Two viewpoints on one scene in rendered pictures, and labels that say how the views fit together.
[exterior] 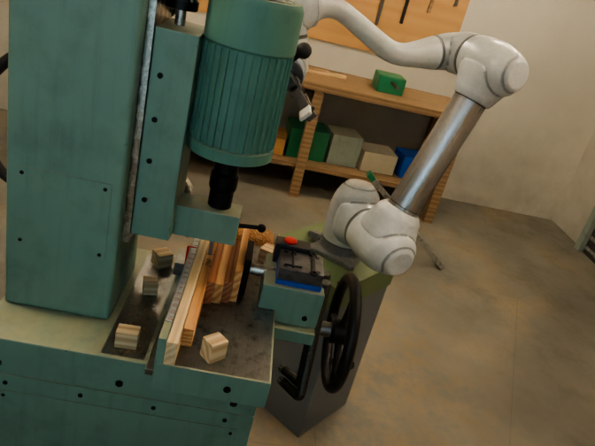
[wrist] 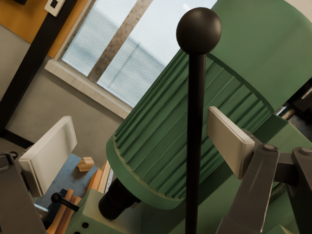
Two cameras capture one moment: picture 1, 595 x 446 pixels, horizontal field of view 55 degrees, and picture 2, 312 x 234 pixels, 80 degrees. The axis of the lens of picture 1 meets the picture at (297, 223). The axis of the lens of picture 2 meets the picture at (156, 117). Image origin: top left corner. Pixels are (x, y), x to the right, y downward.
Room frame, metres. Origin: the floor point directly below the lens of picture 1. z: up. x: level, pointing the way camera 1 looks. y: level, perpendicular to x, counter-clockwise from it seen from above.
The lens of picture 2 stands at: (1.41, 0.07, 1.38)
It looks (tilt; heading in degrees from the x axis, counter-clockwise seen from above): 15 degrees down; 169
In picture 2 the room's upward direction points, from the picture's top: 40 degrees clockwise
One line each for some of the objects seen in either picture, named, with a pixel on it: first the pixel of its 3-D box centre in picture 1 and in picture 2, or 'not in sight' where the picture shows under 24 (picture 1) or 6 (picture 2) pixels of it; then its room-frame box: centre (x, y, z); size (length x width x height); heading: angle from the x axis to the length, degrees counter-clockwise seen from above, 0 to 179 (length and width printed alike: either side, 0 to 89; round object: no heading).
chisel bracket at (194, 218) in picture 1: (206, 221); (104, 225); (1.10, 0.19, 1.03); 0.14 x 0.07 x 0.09; 96
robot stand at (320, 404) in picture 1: (312, 338); not in sight; (1.80, -0.17, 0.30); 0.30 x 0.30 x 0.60; 54
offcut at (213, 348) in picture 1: (213, 347); (85, 164); (0.83, 0.09, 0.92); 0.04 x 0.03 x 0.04; 139
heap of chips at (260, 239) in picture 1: (251, 232); not in sight; (1.33, 0.11, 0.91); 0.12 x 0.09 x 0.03; 96
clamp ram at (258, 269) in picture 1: (259, 270); (35, 211); (1.09, 0.06, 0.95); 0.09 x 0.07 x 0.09; 6
